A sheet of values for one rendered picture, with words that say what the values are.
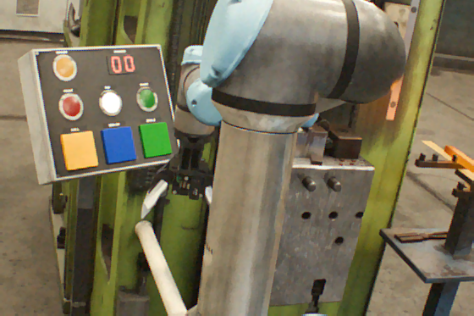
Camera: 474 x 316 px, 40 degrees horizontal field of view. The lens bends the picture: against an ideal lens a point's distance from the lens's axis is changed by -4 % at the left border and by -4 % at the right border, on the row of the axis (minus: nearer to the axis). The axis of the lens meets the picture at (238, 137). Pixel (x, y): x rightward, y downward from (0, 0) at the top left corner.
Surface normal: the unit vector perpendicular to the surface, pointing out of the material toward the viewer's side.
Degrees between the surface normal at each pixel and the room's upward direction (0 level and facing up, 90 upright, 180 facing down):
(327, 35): 69
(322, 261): 90
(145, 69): 60
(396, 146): 90
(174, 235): 90
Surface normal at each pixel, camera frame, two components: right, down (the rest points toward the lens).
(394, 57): 0.71, 0.21
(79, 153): 0.66, -0.18
